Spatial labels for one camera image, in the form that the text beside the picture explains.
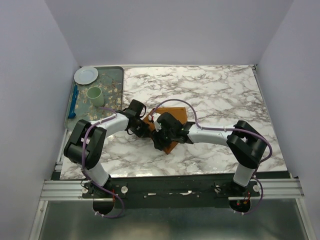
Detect orange-brown cloth napkin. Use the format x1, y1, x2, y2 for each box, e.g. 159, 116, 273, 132
142, 107, 188, 155

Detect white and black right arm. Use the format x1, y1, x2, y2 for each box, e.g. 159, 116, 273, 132
151, 120, 272, 196

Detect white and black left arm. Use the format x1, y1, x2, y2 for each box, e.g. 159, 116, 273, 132
63, 110, 150, 198

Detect light green cup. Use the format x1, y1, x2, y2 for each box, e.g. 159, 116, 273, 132
86, 86, 104, 108

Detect floral teal serving tray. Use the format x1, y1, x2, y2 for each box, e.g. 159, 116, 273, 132
64, 66, 124, 131

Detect blue plastic utensil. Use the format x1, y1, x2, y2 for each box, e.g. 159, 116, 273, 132
67, 84, 79, 119

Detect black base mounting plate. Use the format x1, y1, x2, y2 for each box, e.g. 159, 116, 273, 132
82, 173, 260, 209

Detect white round plate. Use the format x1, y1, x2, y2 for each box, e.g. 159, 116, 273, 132
74, 66, 99, 85

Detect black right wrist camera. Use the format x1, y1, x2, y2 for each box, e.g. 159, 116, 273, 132
154, 112, 183, 132

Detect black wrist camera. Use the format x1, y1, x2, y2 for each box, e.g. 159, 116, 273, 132
126, 99, 147, 118
154, 112, 183, 132

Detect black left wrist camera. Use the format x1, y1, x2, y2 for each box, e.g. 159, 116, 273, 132
126, 99, 147, 118

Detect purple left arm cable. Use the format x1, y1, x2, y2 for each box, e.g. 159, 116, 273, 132
81, 106, 118, 191

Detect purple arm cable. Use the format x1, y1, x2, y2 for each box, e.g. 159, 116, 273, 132
81, 106, 118, 191
151, 98, 274, 181

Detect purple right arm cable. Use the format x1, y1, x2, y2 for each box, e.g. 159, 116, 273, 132
151, 98, 274, 181

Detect aluminium frame rail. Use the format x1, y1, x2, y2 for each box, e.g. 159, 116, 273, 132
40, 178, 305, 201

